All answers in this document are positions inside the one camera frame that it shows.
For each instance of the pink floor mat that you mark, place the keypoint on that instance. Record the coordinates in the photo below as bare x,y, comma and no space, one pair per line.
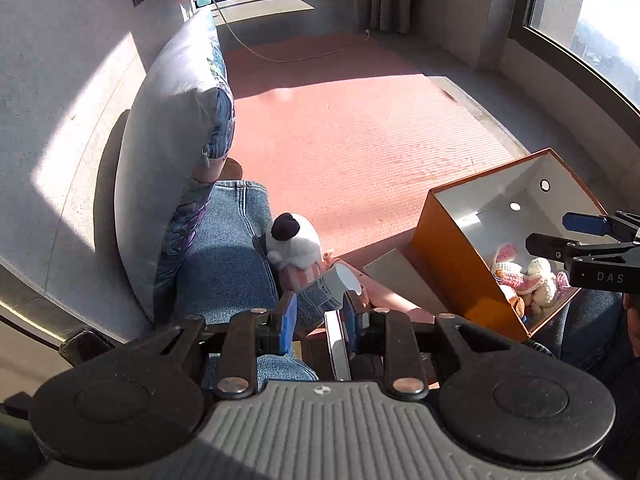
347,133

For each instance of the white dog plush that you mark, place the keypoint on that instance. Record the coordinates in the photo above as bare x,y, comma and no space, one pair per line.
294,251

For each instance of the anime print pillow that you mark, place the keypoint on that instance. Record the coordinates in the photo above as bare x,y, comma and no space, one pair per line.
177,137

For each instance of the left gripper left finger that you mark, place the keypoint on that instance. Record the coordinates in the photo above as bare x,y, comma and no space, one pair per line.
252,334

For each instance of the window frame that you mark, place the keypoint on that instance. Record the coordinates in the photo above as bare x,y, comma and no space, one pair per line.
578,72

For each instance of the crochet bunny plush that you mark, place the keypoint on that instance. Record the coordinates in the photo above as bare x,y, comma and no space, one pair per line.
538,284

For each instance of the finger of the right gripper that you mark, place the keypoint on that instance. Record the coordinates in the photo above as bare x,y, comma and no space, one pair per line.
549,247
586,223

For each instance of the pink tube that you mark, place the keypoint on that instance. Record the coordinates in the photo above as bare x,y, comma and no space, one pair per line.
381,297

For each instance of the white lotion tube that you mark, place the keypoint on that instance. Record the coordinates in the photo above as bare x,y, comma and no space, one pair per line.
325,293

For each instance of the orange cardboard box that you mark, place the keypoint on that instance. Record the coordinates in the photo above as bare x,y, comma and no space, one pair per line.
464,223

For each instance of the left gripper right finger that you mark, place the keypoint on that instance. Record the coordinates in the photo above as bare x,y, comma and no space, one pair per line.
384,346

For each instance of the brown bear plush blue outfit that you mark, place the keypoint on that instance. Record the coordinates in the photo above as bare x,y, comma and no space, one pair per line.
516,302

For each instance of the brown sock foot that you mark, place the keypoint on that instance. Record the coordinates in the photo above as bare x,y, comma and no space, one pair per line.
231,170

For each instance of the person right hand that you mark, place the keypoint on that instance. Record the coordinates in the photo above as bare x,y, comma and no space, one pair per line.
632,308

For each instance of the grey book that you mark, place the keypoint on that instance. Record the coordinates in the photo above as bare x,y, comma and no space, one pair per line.
337,346

